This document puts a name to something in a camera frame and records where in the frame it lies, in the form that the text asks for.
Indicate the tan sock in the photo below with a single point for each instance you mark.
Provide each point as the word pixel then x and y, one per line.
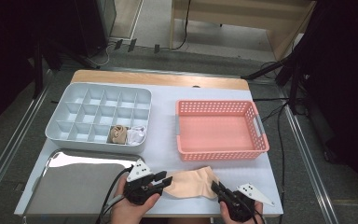
pixel 123 137
pixel 115 132

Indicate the light wooden cabinet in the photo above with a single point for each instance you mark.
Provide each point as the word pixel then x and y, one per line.
pixel 230 15

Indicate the pink perforated plastic basket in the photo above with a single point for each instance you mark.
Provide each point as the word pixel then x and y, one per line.
pixel 217 133

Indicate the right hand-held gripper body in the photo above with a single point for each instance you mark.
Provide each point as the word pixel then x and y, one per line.
pixel 239 207

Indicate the shiny metal tray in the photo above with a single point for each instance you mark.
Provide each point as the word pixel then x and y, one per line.
pixel 74 186

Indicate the person's right hand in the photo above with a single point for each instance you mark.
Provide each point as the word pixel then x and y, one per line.
pixel 258 214

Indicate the metal floor rail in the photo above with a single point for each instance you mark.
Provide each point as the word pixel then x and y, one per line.
pixel 306 155
pixel 10 149

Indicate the white sock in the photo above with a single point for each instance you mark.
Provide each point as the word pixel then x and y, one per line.
pixel 133 138
pixel 140 129

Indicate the black metal stand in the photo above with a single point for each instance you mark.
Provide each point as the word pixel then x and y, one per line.
pixel 38 68
pixel 267 69

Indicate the dark cabinet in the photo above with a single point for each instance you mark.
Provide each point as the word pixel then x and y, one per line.
pixel 90 25

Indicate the dark curtain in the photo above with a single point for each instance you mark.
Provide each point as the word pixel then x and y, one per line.
pixel 6 62
pixel 348 93

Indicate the person's left hand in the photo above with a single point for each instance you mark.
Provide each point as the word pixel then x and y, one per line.
pixel 127 213

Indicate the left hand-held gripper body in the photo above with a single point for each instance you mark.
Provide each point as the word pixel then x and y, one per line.
pixel 138 171

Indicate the grey divided organizer box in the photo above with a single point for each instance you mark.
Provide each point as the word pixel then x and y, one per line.
pixel 99 105

